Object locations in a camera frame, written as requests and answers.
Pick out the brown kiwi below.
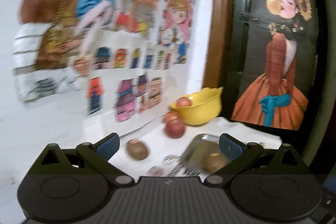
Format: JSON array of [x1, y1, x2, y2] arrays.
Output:
[[126, 139, 149, 161], [202, 153, 231, 173]]

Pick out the metal tray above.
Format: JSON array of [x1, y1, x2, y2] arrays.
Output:
[[181, 134, 227, 174]]

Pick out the yellow flower-shaped bowl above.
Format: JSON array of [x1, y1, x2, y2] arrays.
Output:
[[169, 87, 223, 126]]

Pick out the apple inside yellow bowl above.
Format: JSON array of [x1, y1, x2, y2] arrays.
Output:
[[176, 97, 192, 108]]

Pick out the white printed table cloth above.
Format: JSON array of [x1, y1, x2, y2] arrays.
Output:
[[109, 117, 282, 180]]

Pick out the red apple back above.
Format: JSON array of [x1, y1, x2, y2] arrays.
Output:
[[163, 111, 181, 123]]

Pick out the brown wooden door frame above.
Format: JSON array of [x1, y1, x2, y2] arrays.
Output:
[[203, 0, 234, 88]]

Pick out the bubblegum girl poster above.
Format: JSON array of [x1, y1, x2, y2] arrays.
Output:
[[231, 0, 318, 130]]

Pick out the houses drawing paper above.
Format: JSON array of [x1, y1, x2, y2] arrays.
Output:
[[84, 30, 188, 137]]

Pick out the girl with teddy drawing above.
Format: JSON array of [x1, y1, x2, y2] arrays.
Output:
[[159, 0, 195, 64]]

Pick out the red apple front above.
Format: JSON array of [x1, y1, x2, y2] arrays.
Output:
[[165, 119, 186, 139]]

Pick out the red apple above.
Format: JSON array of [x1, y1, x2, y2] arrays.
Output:
[[163, 111, 181, 123], [165, 119, 186, 139]]

